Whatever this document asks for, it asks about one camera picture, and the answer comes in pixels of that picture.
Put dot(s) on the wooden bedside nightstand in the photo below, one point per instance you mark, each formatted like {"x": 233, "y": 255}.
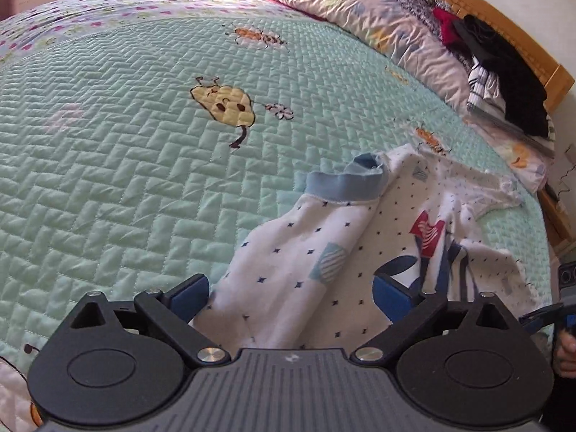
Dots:
{"x": 559, "y": 231}

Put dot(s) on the finger of the right gripper pair seen outside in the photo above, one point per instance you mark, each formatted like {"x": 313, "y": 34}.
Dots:
{"x": 541, "y": 318}

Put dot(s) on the floral folded duvet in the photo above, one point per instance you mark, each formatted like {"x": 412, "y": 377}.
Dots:
{"x": 392, "y": 31}

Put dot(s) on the pile of dark clothes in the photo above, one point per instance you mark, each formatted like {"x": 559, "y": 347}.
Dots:
{"x": 503, "y": 89}

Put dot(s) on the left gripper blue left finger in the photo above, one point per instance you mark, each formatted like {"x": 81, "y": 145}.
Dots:
{"x": 166, "y": 316}

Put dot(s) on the person's right hand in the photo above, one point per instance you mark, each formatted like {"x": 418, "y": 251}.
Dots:
{"x": 565, "y": 355}

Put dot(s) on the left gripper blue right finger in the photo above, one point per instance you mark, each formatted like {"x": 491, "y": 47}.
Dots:
{"x": 412, "y": 314}

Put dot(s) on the green quilted bee bedspread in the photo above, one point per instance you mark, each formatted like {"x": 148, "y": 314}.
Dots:
{"x": 143, "y": 140}

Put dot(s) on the white dotted baby garment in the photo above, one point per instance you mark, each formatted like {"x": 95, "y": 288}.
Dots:
{"x": 305, "y": 280}

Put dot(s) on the wooden bed headboard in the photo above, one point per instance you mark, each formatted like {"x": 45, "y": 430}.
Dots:
{"x": 554, "y": 77}

